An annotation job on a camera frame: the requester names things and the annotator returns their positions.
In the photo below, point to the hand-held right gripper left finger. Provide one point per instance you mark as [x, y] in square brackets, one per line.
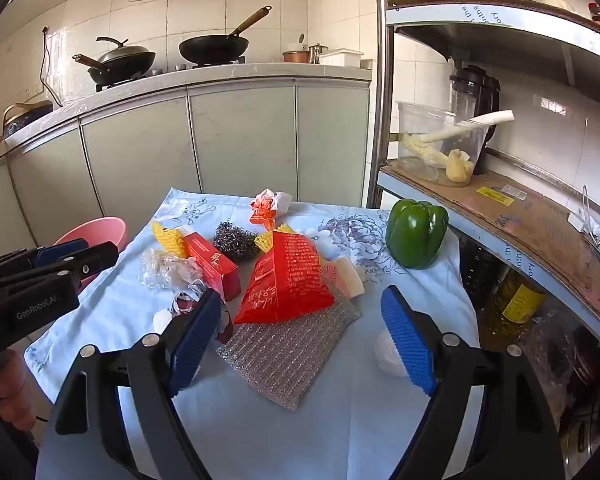
[190, 345]

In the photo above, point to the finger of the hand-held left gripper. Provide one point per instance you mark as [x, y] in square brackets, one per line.
[60, 251]
[95, 255]

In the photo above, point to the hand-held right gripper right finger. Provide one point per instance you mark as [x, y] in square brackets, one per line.
[410, 345]

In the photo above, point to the pink plastic bin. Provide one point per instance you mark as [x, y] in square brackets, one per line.
[105, 230]

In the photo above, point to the white tissue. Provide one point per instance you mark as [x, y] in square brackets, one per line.
[387, 360]
[162, 320]

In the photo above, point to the foil wrapper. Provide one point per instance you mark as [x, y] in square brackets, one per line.
[185, 305]

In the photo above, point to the clear plastic wrap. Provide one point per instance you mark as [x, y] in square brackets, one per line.
[167, 267]

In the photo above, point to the red cardboard box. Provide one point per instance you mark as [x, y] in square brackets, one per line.
[210, 260]

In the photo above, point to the pink white paper bag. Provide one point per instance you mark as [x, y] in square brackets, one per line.
[347, 280]

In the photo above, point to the silver scrubbing cloth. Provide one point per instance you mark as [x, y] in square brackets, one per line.
[280, 360]

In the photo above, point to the steel wool scourer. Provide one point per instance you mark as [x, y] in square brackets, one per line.
[232, 240]

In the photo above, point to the red snack bag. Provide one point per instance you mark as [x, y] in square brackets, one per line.
[285, 280]

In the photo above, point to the red white wrapper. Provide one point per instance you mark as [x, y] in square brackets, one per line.
[265, 207]

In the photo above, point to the person's left hand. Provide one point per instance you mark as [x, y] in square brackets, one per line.
[15, 390]

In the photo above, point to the yellow cooking oil bottle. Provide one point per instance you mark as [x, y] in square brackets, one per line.
[512, 305]

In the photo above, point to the green bell pepper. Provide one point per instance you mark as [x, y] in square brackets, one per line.
[415, 235]

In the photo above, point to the light blue floral tablecloth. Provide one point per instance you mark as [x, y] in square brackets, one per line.
[330, 435]

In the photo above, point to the clear plastic bag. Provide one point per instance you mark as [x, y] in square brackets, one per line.
[550, 355]

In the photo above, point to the brown cardboard sheet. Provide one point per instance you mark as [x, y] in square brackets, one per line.
[530, 220]

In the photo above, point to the gas stove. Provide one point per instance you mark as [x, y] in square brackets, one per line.
[130, 80]

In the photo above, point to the yellow ginger root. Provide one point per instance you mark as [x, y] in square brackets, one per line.
[457, 165]

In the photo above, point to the grey kitchen counter cabinets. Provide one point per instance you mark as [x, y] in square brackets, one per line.
[240, 135]

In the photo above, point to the pale corn cob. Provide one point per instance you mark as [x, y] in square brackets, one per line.
[420, 150]

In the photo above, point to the black wok with lid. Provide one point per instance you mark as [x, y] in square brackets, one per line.
[120, 60]

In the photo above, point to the clear plastic container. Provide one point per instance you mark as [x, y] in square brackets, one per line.
[420, 120]

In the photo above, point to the black frying pan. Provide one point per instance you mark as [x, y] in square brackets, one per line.
[212, 47]

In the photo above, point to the long white radish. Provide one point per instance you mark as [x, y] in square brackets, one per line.
[490, 119]

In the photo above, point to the black blender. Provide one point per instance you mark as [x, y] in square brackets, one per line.
[472, 90]

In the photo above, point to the copper pot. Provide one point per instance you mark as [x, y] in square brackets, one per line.
[296, 56]

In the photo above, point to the white rectangular container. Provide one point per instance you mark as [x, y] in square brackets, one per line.
[341, 57]

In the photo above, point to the steel cup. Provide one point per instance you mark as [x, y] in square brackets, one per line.
[318, 55]

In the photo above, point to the metal shelf rack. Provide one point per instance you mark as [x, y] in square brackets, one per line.
[480, 15]

